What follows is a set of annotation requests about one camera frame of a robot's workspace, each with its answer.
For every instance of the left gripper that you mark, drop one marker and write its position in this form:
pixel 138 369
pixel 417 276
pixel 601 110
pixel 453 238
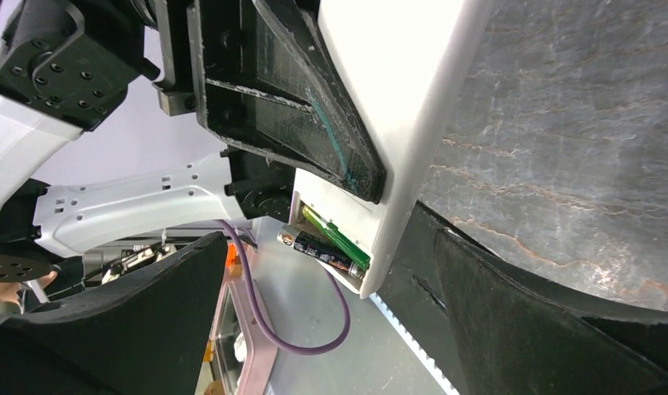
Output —
pixel 266 83

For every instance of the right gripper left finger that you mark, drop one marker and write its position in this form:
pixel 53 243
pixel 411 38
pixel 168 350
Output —
pixel 144 333

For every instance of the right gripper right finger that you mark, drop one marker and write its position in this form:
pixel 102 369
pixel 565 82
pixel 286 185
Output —
pixel 519 333

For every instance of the white grey remote control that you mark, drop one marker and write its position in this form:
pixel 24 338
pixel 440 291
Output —
pixel 403 64

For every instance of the green battery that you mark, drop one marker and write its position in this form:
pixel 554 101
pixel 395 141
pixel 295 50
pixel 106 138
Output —
pixel 331 231

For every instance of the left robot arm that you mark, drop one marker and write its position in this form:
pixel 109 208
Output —
pixel 123 117

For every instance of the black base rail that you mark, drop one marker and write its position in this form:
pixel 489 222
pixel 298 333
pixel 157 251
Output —
pixel 412 290

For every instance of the white cable duct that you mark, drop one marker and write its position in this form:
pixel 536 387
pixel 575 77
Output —
pixel 423 357

